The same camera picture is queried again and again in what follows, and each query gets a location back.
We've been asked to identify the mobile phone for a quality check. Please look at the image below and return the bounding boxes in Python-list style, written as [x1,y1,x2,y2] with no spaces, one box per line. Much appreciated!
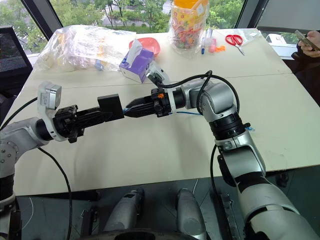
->
[294,29,319,51]

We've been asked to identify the red handled scissors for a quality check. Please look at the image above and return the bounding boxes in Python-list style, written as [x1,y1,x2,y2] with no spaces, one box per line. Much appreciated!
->
[225,33,246,57]

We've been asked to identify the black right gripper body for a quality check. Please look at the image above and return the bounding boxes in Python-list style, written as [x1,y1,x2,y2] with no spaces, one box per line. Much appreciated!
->
[150,87,171,119]

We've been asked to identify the small clear plastic bag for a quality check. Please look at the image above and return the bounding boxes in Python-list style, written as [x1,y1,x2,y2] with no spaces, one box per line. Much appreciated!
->
[236,28,261,46]

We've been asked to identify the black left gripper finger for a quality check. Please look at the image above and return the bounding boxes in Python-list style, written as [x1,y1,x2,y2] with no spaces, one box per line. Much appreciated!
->
[79,111,114,127]
[75,106,101,119]

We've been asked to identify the person dark clothed body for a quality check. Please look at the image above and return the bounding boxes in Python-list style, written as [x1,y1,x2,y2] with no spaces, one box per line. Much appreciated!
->
[290,50,320,106]

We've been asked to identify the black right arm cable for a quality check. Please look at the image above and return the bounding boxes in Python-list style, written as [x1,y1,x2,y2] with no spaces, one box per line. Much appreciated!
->
[155,70,242,201]

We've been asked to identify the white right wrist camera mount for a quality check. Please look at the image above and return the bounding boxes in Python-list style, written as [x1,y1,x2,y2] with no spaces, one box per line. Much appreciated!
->
[145,60,181,117]

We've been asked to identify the dark window frame post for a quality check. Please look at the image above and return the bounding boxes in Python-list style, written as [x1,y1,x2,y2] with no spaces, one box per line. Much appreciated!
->
[20,0,64,41]
[234,0,264,30]

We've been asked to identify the clear plastic tube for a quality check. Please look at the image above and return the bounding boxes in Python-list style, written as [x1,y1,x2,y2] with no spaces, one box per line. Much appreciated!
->
[204,27,214,46]

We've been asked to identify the small black box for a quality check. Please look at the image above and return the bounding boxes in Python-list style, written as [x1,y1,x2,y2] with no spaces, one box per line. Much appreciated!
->
[97,93,125,123]

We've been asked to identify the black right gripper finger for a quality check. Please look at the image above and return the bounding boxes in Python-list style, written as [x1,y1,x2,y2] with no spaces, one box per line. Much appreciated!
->
[123,105,158,119]
[126,95,154,109]

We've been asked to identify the grey rounded leg cover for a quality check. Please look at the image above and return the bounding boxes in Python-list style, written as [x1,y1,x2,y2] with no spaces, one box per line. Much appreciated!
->
[176,187,208,240]
[103,187,146,234]

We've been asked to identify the clear plastic bag with packets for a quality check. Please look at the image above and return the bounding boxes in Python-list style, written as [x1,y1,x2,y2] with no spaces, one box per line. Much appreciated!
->
[33,24,137,74]

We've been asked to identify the clear jar of colourful pieces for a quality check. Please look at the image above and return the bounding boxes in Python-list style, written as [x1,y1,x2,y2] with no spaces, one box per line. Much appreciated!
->
[167,0,210,60]

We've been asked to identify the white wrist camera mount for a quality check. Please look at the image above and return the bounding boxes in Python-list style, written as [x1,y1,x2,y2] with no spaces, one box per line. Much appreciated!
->
[145,60,181,117]
[36,80,69,142]

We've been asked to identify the blue Ethernet cable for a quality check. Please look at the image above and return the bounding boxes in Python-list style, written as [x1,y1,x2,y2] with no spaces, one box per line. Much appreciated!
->
[123,106,256,133]

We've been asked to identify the pink plastic bowl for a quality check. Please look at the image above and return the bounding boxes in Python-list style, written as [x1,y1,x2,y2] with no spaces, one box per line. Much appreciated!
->
[128,37,162,58]

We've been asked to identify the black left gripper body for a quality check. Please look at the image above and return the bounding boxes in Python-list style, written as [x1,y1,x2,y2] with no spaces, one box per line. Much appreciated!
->
[52,104,86,144]

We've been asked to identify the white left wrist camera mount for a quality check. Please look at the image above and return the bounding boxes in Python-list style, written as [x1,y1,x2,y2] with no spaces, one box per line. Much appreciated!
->
[36,80,69,142]

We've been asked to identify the black mesh chair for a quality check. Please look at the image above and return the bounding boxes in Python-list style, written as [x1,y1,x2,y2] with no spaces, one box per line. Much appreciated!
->
[0,24,34,99]

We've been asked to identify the person bare hand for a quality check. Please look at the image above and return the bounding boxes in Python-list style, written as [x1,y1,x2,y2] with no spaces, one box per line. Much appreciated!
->
[297,30,320,59]

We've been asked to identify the purple tissue box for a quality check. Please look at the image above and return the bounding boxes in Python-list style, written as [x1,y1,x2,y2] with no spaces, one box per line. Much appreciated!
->
[118,38,155,84]

